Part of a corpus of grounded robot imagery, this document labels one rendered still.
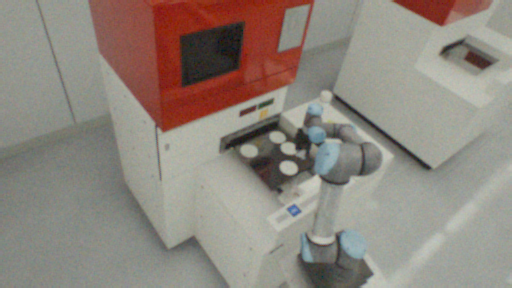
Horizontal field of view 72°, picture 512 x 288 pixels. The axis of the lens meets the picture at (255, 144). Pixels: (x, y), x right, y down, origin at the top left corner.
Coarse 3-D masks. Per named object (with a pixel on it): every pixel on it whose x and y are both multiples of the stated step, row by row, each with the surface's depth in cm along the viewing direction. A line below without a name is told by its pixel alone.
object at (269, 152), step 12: (252, 144) 206; (264, 144) 207; (276, 144) 209; (264, 156) 201; (276, 156) 202; (288, 156) 203; (252, 168) 193; (264, 168) 194; (276, 168) 195; (300, 168) 198; (264, 180) 188; (276, 180) 190
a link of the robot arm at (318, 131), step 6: (312, 120) 162; (318, 120) 162; (312, 126) 160; (318, 126) 159; (324, 126) 160; (330, 126) 160; (312, 132) 158; (318, 132) 157; (324, 132) 158; (330, 132) 160; (312, 138) 159; (318, 138) 159; (324, 138) 159; (330, 138) 162
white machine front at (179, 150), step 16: (272, 96) 202; (224, 112) 184; (256, 112) 202; (272, 112) 212; (176, 128) 169; (192, 128) 176; (208, 128) 184; (224, 128) 192; (240, 128) 202; (160, 144) 169; (176, 144) 176; (192, 144) 184; (208, 144) 193; (160, 160) 176; (176, 160) 184; (192, 160) 193; (208, 160) 202; (160, 176) 187
